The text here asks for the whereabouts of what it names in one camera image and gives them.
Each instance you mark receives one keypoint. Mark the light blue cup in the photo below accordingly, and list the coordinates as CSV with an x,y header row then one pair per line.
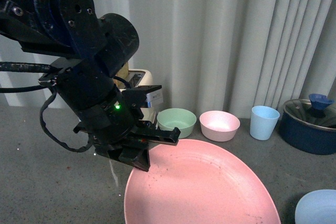
x,y
263,121

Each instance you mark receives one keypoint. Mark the pink bowl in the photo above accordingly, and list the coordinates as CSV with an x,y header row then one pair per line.
x,y
219,126

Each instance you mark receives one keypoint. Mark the light blue plate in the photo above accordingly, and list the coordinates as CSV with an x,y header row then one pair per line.
x,y
316,207

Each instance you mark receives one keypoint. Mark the cream toaster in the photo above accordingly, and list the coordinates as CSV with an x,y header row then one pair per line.
x,y
136,86

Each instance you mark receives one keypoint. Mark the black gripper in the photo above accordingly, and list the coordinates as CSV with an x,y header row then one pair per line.
x,y
116,129

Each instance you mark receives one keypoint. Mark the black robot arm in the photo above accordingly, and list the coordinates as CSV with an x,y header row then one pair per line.
x,y
89,52

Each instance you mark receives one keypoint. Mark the brown bread slice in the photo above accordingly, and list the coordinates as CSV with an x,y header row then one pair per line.
x,y
122,73

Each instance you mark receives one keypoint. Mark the green bowl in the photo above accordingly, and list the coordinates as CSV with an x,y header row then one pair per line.
x,y
183,119

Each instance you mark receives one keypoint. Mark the grey curtain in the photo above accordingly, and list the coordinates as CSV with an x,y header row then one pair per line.
x,y
232,55

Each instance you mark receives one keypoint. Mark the pink plate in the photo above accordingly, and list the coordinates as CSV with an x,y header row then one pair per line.
x,y
197,182

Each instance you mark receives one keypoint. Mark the dark blue saucepan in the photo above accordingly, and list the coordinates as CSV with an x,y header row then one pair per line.
x,y
307,139

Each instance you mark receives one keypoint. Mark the glass pot lid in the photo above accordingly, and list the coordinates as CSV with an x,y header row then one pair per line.
x,y
317,112

